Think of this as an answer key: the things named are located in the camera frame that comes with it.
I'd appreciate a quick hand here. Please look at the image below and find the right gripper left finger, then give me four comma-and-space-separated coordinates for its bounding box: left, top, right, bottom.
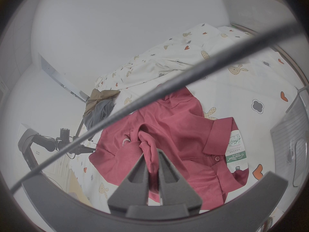
107, 152, 148, 214

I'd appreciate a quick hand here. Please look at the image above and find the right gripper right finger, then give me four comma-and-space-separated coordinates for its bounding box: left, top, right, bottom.
157, 149, 203, 214

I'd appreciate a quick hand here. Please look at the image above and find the red shirt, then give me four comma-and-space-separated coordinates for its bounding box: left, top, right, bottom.
89, 86, 249, 206

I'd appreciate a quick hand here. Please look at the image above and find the grey garment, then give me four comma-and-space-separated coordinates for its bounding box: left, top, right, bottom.
83, 99, 115, 130

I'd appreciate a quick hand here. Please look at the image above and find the brown garment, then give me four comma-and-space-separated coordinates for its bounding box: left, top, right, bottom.
84, 89, 120, 116

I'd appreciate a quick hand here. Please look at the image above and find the bed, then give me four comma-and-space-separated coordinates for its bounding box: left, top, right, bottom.
69, 0, 309, 217

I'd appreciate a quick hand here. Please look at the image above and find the clear plastic box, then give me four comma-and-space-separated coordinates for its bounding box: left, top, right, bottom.
270, 86, 309, 188

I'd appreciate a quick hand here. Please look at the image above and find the white printed quilt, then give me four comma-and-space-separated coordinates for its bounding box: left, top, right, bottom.
95, 23, 251, 90

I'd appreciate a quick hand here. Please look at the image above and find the black cable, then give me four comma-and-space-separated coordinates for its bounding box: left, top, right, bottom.
10, 20, 301, 194

